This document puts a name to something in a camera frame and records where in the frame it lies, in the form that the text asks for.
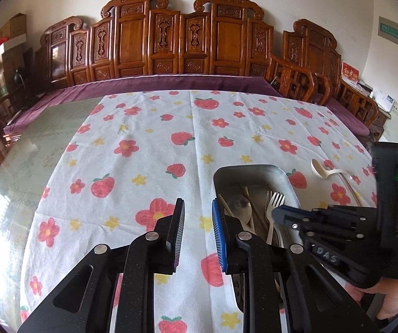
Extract light bamboo chopstick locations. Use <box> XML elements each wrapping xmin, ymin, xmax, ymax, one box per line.
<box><xmin>243</xmin><ymin>186</ymin><xmax>256</xmax><ymax>232</ymax></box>

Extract purple sofa cushion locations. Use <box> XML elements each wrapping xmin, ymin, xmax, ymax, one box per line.
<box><xmin>3</xmin><ymin>74</ymin><xmax>284</xmax><ymax>136</ymax></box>

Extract wooden chopsticks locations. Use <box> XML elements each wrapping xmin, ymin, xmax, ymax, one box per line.
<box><xmin>339</xmin><ymin>173</ymin><xmax>362</xmax><ymax>208</ymax></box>

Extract cream soup spoon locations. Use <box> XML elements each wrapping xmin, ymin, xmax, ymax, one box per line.
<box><xmin>310</xmin><ymin>158</ymin><xmax>351</xmax><ymax>180</ymax></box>

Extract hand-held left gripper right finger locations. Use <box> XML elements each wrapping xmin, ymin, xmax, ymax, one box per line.
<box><xmin>211</xmin><ymin>198</ymin><xmax>380</xmax><ymax>333</ymax></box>

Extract carved wooden armchair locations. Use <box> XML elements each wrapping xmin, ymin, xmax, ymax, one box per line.
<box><xmin>284</xmin><ymin>19</ymin><xmax>380</xmax><ymax>129</ymax></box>

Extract wooden side table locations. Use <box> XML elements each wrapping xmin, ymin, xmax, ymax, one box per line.
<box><xmin>369</xmin><ymin>109</ymin><xmax>386</xmax><ymax>141</ymax></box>

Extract dull metal spoon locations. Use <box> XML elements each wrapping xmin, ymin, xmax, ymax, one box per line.
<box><xmin>227</xmin><ymin>194</ymin><xmax>255</xmax><ymax>233</ymax></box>

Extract rectangular metal tray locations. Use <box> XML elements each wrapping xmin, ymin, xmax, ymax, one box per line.
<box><xmin>213</xmin><ymin>164</ymin><xmax>303</xmax><ymax>314</ymax></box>

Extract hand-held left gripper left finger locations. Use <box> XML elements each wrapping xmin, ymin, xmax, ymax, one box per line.
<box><xmin>17</xmin><ymin>197</ymin><xmax>186</xmax><ymax>333</ymax></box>

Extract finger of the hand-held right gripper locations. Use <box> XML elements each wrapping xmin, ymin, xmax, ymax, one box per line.
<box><xmin>271</xmin><ymin>205</ymin><xmax>377</xmax><ymax>224</ymax></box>
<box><xmin>273</xmin><ymin>214</ymin><xmax>377</xmax><ymax>249</ymax></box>

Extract carved wooden sofa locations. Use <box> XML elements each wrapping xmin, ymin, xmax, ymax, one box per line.
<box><xmin>34</xmin><ymin>0</ymin><xmax>315</xmax><ymax>98</ymax></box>

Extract white plastic fork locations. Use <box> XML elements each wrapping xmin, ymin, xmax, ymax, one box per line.
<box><xmin>266</xmin><ymin>190</ymin><xmax>280</xmax><ymax>245</ymax></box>

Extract green wall sign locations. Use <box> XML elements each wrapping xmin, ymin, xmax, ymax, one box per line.
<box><xmin>378</xmin><ymin>16</ymin><xmax>398</xmax><ymax>50</ymax></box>

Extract purple armchair cushion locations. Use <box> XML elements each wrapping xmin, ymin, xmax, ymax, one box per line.
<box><xmin>324</xmin><ymin>96</ymin><xmax>371</xmax><ymax>137</ymax></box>

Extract white box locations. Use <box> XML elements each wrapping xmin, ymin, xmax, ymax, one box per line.
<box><xmin>372</xmin><ymin>90</ymin><xmax>394</xmax><ymax>112</ymax></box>

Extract strawberry printed tablecloth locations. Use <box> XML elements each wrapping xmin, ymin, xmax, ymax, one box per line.
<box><xmin>19</xmin><ymin>89</ymin><xmax>381</xmax><ymax>333</ymax></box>

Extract cardboard box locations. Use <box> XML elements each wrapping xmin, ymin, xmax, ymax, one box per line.
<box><xmin>0</xmin><ymin>13</ymin><xmax>27</xmax><ymax>44</ymax></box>

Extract red desk calendar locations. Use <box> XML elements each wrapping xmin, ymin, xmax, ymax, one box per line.
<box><xmin>341</xmin><ymin>62</ymin><xmax>359</xmax><ymax>84</ymax></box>

